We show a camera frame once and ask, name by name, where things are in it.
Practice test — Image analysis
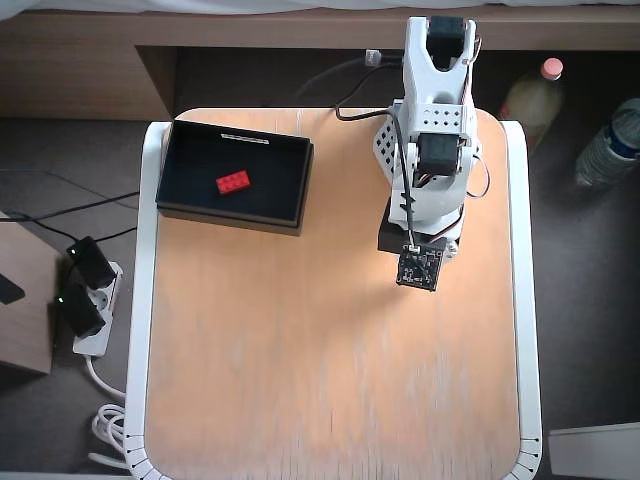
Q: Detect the black cable with white plug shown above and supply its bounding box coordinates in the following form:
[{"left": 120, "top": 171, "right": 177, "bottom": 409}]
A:
[{"left": 294, "top": 48, "right": 402, "bottom": 100}]

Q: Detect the black power adapter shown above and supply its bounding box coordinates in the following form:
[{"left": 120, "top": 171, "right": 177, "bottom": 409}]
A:
[
  {"left": 66, "top": 236, "right": 116, "bottom": 290},
  {"left": 53, "top": 283, "right": 107, "bottom": 339}
]

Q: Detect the white power strip cord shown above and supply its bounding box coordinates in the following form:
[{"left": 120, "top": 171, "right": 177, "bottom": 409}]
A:
[{"left": 84, "top": 352, "right": 129, "bottom": 471}]

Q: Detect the black open box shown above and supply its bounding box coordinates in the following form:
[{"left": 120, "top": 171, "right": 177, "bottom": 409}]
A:
[{"left": 154, "top": 118, "right": 316, "bottom": 238}]

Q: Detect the red white servo wire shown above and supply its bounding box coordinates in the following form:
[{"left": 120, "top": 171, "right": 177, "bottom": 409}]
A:
[{"left": 463, "top": 153, "right": 492, "bottom": 199}]

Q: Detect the clear bottle blue label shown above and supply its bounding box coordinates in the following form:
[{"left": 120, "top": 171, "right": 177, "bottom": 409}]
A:
[{"left": 574, "top": 97, "right": 640, "bottom": 189}]

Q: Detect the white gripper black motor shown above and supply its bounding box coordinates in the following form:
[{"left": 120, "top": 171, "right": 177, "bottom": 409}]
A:
[{"left": 378, "top": 174, "right": 464, "bottom": 261}]

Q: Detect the black camera circuit board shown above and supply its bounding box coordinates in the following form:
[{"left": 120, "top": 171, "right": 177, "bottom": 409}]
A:
[{"left": 395, "top": 243, "right": 446, "bottom": 292}]

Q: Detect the flat black device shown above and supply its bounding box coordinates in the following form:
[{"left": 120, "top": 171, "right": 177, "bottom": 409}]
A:
[{"left": 0, "top": 272, "right": 26, "bottom": 306}]

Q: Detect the black camera cable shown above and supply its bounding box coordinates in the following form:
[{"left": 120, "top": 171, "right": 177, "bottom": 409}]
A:
[{"left": 333, "top": 54, "right": 419, "bottom": 250}]

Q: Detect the brown cardboard box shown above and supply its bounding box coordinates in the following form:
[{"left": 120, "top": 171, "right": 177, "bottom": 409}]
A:
[{"left": 0, "top": 212, "right": 62, "bottom": 376}]

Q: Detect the red lego block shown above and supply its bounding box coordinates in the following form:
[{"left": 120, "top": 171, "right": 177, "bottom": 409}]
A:
[{"left": 215, "top": 169, "right": 252, "bottom": 195}]

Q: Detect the white power strip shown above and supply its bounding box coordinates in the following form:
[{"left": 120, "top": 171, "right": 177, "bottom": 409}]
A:
[{"left": 72, "top": 259, "right": 124, "bottom": 357}]

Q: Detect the white flat box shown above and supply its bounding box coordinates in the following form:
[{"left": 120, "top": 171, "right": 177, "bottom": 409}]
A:
[{"left": 547, "top": 422, "right": 640, "bottom": 480}]

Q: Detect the wooden bed frame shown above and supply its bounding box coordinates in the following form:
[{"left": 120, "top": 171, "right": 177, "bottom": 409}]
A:
[{"left": 0, "top": 7, "right": 640, "bottom": 121}]

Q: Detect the black floor cable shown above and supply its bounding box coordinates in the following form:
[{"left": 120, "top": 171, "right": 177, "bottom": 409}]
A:
[{"left": 0, "top": 184, "right": 142, "bottom": 241}]

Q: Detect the white table frame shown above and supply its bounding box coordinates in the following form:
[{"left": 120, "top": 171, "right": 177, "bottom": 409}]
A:
[{"left": 123, "top": 119, "right": 544, "bottom": 480}]

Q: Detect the yellow bottle pink cap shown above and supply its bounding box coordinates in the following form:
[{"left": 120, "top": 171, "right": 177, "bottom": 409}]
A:
[{"left": 499, "top": 57, "right": 567, "bottom": 151}]

